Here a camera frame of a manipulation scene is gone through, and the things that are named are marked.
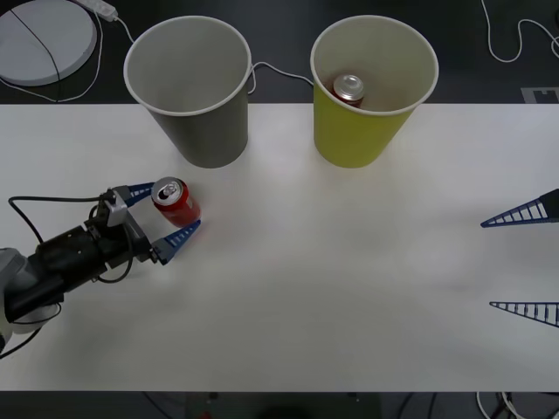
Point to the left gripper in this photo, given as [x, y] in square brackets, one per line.
[131, 246]

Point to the yellow-green waste bin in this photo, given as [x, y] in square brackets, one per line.
[349, 135]

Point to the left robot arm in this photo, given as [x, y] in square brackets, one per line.
[52, 262]

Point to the grey floor plate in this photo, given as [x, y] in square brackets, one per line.
[539, 94]

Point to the red drink can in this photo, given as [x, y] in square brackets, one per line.
[179, 207]
[349, 87]

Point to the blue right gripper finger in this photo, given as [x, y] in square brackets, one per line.
[539, 312]
[530, 213]

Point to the round white disc base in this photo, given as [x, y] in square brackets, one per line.
[26, 48]

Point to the grey waste bin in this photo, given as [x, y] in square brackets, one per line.
[205, 131]

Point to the white power strip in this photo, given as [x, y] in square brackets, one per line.
[102, 6]

